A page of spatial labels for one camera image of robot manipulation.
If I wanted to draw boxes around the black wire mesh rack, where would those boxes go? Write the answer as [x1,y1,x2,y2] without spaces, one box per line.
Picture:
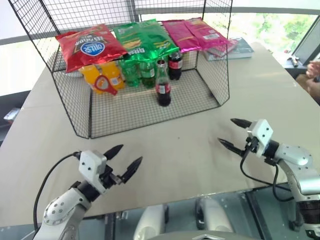
[7,0,235,140]

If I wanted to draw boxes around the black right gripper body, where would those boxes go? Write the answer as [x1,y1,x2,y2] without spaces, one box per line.
[240,135,260,155]

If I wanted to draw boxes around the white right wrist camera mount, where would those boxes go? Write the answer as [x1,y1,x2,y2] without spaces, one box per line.
[246,119,275,157]

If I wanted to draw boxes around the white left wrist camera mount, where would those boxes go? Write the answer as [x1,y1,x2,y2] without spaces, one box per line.
[78,149,109,195]

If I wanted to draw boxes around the green chips bag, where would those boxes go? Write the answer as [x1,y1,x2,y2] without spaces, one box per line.
[113,20,181,67]

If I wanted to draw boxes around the red and white box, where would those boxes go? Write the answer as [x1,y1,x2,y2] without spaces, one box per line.
[3,107,21,124]

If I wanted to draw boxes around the red chips bag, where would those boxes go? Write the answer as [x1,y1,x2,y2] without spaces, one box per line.
[55,23,129,74]

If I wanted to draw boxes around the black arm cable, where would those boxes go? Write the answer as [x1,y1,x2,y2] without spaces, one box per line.
[32,150,82,232]
[239,149,296,202]

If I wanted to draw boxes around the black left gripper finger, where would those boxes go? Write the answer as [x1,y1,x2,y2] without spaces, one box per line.
[103,144,125,161]
[121,156,144,185]

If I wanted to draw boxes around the plastic cola bottle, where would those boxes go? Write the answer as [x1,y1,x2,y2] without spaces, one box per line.
[167,51,184,82]

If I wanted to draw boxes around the small pink chips bag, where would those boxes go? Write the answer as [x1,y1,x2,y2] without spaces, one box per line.
[161,19,202,54]

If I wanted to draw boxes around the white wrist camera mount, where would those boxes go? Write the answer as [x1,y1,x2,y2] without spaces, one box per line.
[246,119,275,157]
[78,149,109,195]

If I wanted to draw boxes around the large pink chips bag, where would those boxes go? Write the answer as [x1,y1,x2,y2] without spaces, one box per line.
[184,17,239,52]

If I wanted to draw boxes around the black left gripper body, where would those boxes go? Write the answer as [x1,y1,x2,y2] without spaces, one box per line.
[98,164,125,191]

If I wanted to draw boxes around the grey book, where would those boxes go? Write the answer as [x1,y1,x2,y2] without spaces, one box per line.
[202,37,255,62]

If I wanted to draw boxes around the bystander bare hand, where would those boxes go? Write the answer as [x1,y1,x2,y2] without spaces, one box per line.
[305,59,320,79]

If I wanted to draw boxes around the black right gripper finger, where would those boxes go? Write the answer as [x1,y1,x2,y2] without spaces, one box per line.
[230,118,252,130]
[217,137,245,158]

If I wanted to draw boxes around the orange soda plastic bottle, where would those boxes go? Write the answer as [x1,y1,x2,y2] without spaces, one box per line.
[99,61,126,91]
[78,65,101,95]

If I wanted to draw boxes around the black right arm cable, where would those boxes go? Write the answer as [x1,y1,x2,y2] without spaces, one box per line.
[239,149,296,202]

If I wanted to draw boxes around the glass cola bottle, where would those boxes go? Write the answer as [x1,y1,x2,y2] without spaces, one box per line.
[155,59,172,108]

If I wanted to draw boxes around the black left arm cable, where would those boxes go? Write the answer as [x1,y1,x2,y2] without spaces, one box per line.
[32,150,82,232]

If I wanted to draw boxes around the white rounded robot leg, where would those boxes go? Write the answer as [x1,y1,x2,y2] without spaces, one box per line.
[196,197,235,234]
[132,204,168,240]

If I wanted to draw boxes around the green soda plastic bottle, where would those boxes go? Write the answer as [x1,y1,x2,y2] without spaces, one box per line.
[138,61,157,90]
[119,58,141,88]

